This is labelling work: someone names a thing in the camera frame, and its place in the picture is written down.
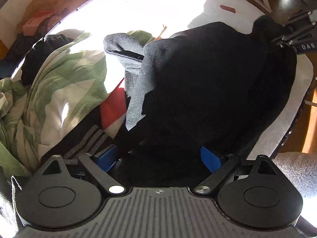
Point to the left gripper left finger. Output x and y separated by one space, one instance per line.
97 166

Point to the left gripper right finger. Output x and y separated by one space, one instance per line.
222 171

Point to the black garment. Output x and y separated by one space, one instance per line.
210 86

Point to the fluffy grey sleeve forearm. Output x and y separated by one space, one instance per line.
300 169

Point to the red white cloth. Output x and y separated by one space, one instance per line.
113 110

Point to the green leaf pattern cloth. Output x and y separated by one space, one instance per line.
74 80

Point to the grey knit cloth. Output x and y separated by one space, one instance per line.
128 49

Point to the pink box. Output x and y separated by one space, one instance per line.
30 27

